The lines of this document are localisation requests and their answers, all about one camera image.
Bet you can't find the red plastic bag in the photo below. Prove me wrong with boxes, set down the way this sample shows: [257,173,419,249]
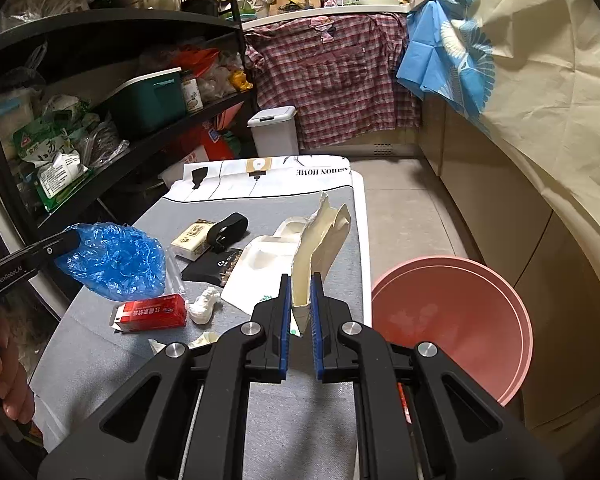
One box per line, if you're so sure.
[172,46,221,76]

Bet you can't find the blue plastic bag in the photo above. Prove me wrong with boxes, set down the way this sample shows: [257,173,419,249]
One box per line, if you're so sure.
[54,222,169,302]

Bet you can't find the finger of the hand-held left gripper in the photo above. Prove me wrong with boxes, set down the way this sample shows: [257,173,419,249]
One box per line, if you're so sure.
[27,230,81,264]

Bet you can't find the white pulp tray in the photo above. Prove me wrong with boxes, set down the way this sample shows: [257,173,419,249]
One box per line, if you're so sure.
[241,215,313,274]

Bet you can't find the black shelf rack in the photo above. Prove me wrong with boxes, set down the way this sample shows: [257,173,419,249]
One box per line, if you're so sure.
[0,0,261,247]

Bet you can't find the red plaid shirt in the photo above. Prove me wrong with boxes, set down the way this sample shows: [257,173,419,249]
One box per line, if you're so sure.
[244,12,424,150]

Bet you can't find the green storage box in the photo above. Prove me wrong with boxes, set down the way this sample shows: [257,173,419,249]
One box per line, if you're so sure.
[107,66,189,139]

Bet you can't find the red cardboard box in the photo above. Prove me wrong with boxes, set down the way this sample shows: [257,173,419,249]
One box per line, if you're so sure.
[111,294,188,334]

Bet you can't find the orange bag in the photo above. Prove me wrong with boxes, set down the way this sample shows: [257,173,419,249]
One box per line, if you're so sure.
[180,120,241,166]

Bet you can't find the yellow packet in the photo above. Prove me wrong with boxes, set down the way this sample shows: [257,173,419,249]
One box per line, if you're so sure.
[228,69,254,92]

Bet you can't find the labelled tin can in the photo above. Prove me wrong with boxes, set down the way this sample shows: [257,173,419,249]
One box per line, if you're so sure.
[180,71,204,114]

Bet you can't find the green snack bags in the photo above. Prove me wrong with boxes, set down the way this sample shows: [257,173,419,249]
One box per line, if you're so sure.
[12,105,99,211]

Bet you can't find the black strap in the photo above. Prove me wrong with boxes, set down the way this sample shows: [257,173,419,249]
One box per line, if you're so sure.
[205,213,251,254]

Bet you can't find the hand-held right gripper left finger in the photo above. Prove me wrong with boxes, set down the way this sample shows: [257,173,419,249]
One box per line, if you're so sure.
[37,272,291,480]

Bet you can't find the white paper bag green print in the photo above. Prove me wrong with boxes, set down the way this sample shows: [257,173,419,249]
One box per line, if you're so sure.
[221,260,301,336]

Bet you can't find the cream cloth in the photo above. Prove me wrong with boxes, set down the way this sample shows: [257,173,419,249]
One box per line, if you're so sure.
[472,0,600,281]

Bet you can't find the white tissue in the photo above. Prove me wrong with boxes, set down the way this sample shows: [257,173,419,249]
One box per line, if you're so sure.
[186,330,222,350]
[187,286,224,326]

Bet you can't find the small beige box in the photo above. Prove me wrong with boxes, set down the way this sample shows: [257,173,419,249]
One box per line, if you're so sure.
[169,219,216,262]

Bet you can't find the blue printed cloth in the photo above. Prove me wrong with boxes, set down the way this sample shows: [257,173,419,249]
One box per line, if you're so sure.
[396,0,501,136]

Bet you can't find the cream paper bag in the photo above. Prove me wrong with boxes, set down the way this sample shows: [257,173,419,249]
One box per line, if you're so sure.
[290,190,354,334]

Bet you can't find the pink plastic bucket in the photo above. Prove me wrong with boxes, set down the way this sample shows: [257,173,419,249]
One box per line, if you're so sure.
[370,256,534,407]

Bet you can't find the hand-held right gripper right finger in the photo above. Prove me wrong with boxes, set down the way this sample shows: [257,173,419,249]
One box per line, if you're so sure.
[310,272,565,480]

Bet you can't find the person's left hand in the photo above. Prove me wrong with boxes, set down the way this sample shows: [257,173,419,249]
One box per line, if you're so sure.
[0,307,35,424]

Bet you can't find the grey printed table cover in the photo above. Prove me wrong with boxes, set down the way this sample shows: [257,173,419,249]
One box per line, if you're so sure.
[27,152,366,480]

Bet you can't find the black foil packet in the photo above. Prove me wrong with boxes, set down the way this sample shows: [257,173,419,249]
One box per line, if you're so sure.
[181,247,244,289]

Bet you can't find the white lidded bin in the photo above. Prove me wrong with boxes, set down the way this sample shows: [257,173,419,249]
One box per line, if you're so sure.
[247,106,299,159]

